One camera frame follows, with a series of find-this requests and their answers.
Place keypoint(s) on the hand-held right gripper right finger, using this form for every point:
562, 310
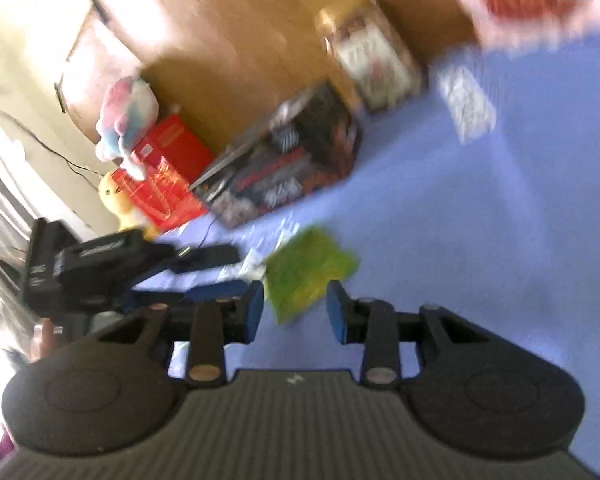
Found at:
337, 312

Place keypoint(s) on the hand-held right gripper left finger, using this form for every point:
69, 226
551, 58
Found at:
252, 312

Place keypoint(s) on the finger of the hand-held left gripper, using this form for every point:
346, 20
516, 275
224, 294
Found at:
215, 290
210, 256

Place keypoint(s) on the green pickled vegetable packet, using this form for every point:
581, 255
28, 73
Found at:
305, 270

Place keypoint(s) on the black printed box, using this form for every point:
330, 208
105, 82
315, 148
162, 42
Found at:
290, 160

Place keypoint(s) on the person's left hand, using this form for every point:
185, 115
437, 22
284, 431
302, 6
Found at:
45, 342

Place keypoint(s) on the yellow plush duck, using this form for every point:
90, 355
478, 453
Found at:
117, 197

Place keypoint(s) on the red gift box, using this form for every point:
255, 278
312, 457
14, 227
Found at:
175, 150

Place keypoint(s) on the pink blue plush dolphin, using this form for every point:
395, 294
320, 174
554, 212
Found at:
130, 105

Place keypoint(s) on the black tape strip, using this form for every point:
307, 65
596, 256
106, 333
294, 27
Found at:
96, 4
60, 97

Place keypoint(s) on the blue printed tablecloth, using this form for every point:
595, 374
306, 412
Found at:
480, 210

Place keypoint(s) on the clear nut jar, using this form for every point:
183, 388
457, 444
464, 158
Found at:
370, 60

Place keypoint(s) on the brown chair back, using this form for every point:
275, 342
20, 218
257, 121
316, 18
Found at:
415, 5

